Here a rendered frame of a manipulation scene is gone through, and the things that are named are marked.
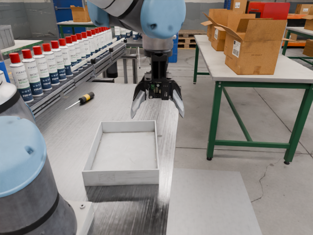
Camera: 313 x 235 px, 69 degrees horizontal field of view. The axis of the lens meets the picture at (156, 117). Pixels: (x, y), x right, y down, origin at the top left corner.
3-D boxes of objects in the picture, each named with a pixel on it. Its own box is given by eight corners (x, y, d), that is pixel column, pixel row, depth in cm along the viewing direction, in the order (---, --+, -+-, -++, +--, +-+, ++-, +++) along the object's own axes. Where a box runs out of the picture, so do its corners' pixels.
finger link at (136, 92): (128, 98, 63) (146, 72, 60) (128, 96, 64) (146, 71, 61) (142, 107, 64) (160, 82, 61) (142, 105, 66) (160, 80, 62)
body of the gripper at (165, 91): (143, 102, 57) (142, 54, 51) (143, 90, 65) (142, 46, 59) (173, 102, 57) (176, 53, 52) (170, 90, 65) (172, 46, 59)
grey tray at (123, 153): (101, 133, 84) (100, 121, 82) (155, 132, 85) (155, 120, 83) (84, 186, 60) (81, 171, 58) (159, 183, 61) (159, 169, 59)
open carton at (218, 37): (202, 45, 276) (205, 11, 259) (239, 45, 275) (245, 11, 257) (207, 51, 242) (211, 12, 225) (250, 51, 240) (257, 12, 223)
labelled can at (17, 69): (25, 99, 100) (11, 51, 91) (36, 100, 100) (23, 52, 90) (17, 103, 96) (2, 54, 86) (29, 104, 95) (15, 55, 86)
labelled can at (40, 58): (44, 87, 114) (34, 45, 104) (54, 88, 113) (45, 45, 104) (38, 91, 109) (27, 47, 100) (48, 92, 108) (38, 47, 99)
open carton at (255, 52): (211, 63, 199) (217, 16, 181) (269, 62, 199) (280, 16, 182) (223, 76, 164) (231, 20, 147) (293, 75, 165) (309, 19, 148)
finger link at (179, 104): (185, 125, 63) (166, 100, 59) (181, 115, 68) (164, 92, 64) (194, 119, 62) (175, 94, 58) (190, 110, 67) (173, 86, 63)
